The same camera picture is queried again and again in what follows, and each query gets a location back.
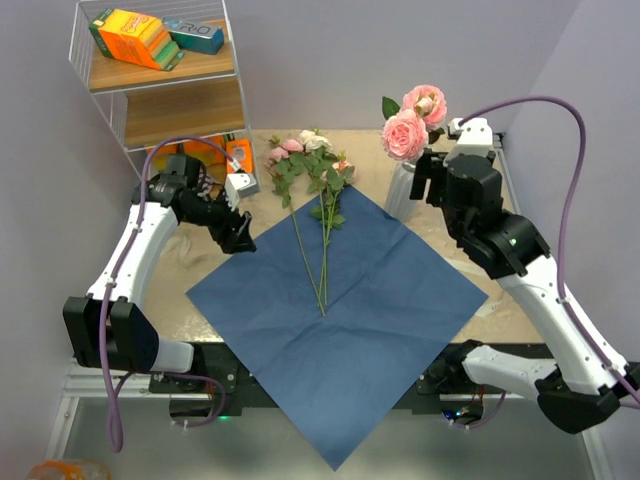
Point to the blue wrapping paper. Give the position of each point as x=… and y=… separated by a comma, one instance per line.
x=337, y=331

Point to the white ribbed ceramic vase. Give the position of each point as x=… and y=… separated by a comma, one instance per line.
x=398, y=203

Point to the beige ribbon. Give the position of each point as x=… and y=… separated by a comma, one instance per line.
x=178, y=253

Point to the purple wavy striped cloth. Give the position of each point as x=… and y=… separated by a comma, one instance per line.
x=207, y=185

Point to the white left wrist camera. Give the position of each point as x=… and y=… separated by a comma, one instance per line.
x=238, y=186

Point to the pink white rose stem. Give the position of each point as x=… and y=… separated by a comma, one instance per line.
x=330, y=173

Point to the white wire wooden shelf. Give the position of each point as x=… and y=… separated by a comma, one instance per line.
x=202, y=96

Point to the orange box bottom right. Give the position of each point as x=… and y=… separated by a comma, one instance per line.
x=241, y=151

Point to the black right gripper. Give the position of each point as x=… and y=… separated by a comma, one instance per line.
x=429, y=166

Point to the orange box bottom left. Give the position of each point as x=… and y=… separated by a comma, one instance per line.
x=160, y=159

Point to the aluminium frame rail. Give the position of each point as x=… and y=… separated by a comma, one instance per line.
x=520, y=330

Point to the orange box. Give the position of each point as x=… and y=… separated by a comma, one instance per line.
x=241, y=151
x=160, y=159
x=206, y=153

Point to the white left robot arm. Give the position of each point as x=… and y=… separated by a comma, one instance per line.
x=107, y=327

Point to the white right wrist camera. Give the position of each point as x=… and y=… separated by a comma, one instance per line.
x=475, y=138

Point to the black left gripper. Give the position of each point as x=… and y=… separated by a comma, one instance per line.
x=233, y=234

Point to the teal toothpaste box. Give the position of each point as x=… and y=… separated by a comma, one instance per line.
x=194, y=36

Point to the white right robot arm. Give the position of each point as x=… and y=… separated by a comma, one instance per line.
x=583, y=381

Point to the orange box bottom middle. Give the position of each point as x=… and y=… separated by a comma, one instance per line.
x=206, y=153

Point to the orange sponge pack top shelf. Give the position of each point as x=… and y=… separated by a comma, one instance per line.
x=135, y=38

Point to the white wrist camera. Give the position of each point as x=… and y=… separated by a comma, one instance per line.
x=475, y=138
x=238, y=186

